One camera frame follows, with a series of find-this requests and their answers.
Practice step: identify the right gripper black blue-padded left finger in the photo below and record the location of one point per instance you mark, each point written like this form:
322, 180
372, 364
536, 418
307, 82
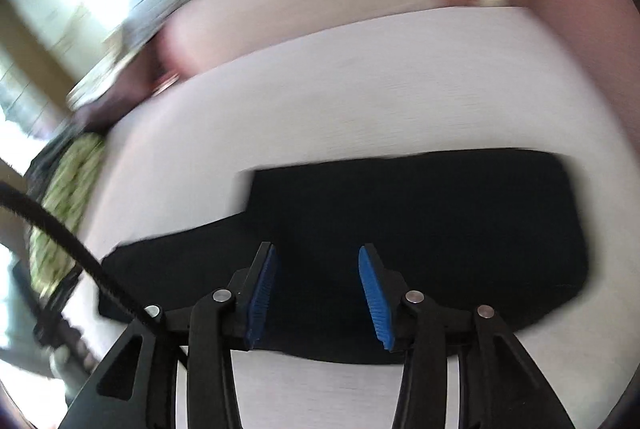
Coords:
135, 385

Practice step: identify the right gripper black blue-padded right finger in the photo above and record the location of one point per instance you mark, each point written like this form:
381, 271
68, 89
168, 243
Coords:
500, 384

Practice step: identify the black pants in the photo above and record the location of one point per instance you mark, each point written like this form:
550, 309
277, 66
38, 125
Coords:
467, 228

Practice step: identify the green patterned cloth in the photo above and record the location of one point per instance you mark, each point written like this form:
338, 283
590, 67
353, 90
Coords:
61, 179

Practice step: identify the dark maroon garment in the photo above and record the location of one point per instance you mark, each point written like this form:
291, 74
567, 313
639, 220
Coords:
134, 84

